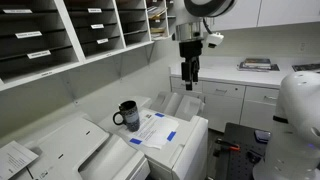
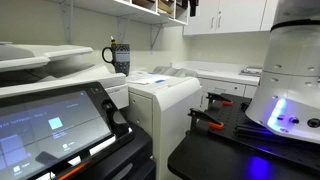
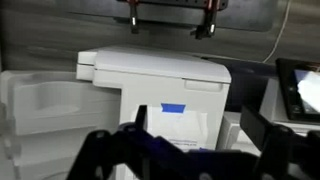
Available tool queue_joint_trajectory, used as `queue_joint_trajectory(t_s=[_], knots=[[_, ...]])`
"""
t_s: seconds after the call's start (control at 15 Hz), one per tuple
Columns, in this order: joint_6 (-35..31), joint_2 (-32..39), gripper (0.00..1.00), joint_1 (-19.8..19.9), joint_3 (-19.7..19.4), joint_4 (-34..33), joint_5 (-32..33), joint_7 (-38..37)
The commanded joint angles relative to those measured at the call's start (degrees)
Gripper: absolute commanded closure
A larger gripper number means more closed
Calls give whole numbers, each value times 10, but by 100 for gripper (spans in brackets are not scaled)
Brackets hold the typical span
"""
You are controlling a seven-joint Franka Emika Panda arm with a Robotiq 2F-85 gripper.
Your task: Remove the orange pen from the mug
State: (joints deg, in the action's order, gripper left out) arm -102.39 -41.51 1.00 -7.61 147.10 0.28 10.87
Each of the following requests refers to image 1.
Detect paper stack in sorter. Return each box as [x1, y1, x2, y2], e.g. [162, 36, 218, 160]
[149, 27, 167, 35]
[147, 5, 168, 20]

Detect white mail sorter shelf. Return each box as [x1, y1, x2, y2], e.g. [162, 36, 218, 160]
[0, 0, 178, 93]

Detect dark flat tray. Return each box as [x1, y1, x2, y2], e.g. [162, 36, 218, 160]
[292, 63, 320, 73]

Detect orange and black clamp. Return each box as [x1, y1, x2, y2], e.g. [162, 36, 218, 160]
[214, 137, 241, 153]

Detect thick book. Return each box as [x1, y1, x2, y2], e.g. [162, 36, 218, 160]
[243, 57, 272, 67]

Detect white wall cabinet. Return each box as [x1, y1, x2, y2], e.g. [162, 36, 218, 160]
[203, 0, 320, 33]

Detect loose printed paper sheet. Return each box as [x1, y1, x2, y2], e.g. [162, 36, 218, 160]
[0, 140, 40, 180]

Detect white drawer with handle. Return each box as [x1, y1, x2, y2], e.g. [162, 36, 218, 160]
[244, 85, 280, 106]

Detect narrow white drawer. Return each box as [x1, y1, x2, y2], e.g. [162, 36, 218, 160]
[170, 77, 204, 94]

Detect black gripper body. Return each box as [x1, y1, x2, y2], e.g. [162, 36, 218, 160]
[178, 39, 204, 64]

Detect stacked books on counter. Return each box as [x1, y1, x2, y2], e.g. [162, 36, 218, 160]
[236, 61, 281, 73]

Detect white printed paper sheet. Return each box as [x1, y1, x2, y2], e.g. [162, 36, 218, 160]
[118, 109, 180, 150]

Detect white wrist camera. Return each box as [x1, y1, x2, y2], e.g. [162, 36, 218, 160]
[204, 31, 225, 49]

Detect large white copier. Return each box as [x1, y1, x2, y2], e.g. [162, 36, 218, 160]
[0, 111, 152, 180]

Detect wide white drawer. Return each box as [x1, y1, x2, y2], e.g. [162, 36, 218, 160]
[202, 80, 247, 99]

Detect white base cabinet with counter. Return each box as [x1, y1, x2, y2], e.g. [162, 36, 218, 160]
[168, 55, 320, 134]

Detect black ceramic mug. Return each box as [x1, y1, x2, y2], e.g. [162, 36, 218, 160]
[112, 100, 141, 132]

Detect dark blue device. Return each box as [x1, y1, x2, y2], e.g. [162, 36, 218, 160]
[254, 129, 272, 144]

